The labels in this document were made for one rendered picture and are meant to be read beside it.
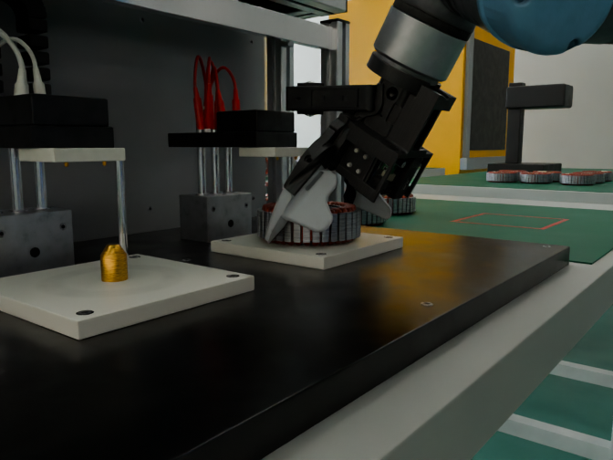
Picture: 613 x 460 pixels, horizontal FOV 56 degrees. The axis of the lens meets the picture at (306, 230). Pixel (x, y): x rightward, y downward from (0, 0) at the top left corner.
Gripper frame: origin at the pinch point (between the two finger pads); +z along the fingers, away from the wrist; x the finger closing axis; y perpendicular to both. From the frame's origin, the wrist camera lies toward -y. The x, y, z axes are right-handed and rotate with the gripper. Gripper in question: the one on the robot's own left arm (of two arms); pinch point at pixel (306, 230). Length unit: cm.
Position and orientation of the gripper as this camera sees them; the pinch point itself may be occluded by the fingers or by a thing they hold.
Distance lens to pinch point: 62.9
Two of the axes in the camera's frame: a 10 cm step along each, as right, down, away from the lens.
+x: 6.1, -1.1, 7.8
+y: 6.8, 5.7, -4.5
